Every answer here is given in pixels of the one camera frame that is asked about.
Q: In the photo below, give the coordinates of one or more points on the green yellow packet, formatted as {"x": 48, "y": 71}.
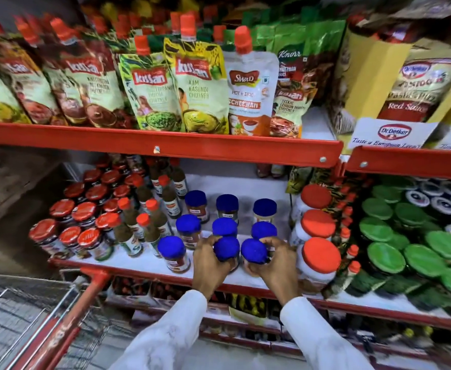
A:
{"x": 298, "y": 180}

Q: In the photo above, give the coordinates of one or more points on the person's right thumb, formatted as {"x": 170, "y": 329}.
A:
{"x": 255, "y": 268}

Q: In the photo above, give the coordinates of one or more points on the cluster of red-lid jars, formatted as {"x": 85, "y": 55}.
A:
{"x": 61, "y": 208}

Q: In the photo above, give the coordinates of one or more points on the white sauce pouch orange cap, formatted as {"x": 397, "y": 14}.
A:
{"x": 250, "y": 84}

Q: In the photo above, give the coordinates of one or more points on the small blue-lid glass jar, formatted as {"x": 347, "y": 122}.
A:
{"x": 227, "y": 248}
{"x": 254, "y": 251}

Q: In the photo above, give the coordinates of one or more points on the person's left forearm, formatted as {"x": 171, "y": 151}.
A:
{"x": 167, "y": 335}

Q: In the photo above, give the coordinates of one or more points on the large white jar orange lid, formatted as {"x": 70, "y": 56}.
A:
{"x": 316, "y": 196}
{"x": 318, "y": 224}
{"x": 321, "y": 256}

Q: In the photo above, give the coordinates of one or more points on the person's left thumb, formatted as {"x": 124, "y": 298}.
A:
{"x": 226, "y": 268}

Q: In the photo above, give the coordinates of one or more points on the yellow cardboard display box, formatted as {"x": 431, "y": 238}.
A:
{"x": 364, "y": 77}

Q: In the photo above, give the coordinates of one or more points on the assorted small bottles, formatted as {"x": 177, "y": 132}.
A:
{"x": 248, "y": 304}

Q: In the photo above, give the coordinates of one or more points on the row of orange-cap chutney pouches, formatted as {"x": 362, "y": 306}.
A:
{"x": 150, "y": 92}

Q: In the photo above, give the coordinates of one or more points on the person's right hand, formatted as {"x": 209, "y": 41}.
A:
{"x": 283, "y": 271}

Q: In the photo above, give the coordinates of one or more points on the person's left hand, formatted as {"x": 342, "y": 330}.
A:
{"x": 206, "y": 269}

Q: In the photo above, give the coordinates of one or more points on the group of orange-cap sauce bottles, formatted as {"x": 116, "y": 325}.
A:
{"x": 170, "y": 200}

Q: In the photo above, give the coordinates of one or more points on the row of dark red-cap bottles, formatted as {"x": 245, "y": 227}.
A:
{"x": 351, "y": 251}

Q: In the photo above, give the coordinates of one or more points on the cluster of blue-lid jars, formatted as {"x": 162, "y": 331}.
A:
{"x": 188, "y": 226}

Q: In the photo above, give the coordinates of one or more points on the cluster of white printed-lid jars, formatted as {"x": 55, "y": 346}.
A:
{"x": 443, "y": 205}

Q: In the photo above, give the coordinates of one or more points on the cluster of green-lid jars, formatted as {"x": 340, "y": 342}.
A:
{"x": 386, "y": 258}

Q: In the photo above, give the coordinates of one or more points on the row of green sauce packets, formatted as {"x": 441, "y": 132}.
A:
{"x": 318, "y": 46}

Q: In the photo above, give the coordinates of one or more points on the red pasta sauce pouch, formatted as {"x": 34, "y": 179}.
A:
{"x": 422, "y": 88}

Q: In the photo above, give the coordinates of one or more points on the person's right forearm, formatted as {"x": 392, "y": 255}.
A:
{"x": 318, "y": 339}

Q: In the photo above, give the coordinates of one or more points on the red metal shelf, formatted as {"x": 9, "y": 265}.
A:
{"x": 171, "y": 144}
{"x": 364, "y": 310}
{"x": 410, "y": 162}

